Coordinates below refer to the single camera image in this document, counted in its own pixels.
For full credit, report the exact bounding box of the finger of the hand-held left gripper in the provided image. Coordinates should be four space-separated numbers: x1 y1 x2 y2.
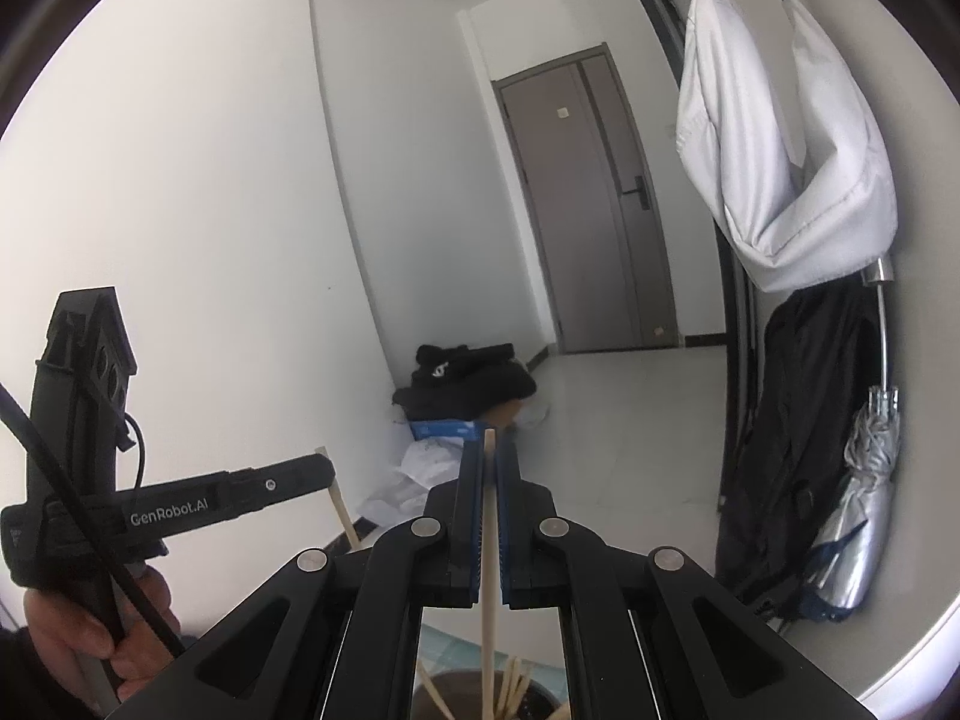
225 454 337 520

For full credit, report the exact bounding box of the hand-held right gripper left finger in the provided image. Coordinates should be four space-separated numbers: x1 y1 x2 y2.
105 439 488 720

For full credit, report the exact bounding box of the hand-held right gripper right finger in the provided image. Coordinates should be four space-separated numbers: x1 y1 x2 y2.
495 439 878 720

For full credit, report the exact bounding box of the wooden chopstick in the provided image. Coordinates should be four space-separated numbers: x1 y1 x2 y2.
315 446 361 550
496 656 522 720
417 661 452 720
506 661 536 720
480 427 502 720

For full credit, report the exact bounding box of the white grey utensil holder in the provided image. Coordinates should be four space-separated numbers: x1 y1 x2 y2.
411 664 567 720

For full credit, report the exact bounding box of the person's left hand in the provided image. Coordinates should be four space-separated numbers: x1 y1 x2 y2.
22 566 186 701

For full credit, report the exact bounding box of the white plastic bag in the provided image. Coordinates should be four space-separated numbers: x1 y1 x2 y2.
360 439 470 526

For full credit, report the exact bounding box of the blue cardboard box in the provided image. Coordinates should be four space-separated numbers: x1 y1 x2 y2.
409 416 485 443

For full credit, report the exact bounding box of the black clothes heap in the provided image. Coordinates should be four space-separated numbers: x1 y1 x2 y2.
391 343 538 421

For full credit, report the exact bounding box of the grey door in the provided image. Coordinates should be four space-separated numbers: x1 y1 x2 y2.
491 47 680 355

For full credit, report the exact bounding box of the black hanging jacket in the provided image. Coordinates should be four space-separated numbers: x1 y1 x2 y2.
712 286 890 620

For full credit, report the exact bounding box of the silver folded umbrella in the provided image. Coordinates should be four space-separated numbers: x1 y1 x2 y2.
806 255 901 612

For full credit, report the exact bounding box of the white hanging bag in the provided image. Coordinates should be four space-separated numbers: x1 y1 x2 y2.
675 0 899 293

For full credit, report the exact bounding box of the black braided cable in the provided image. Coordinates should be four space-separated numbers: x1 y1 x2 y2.
0 381 187 657

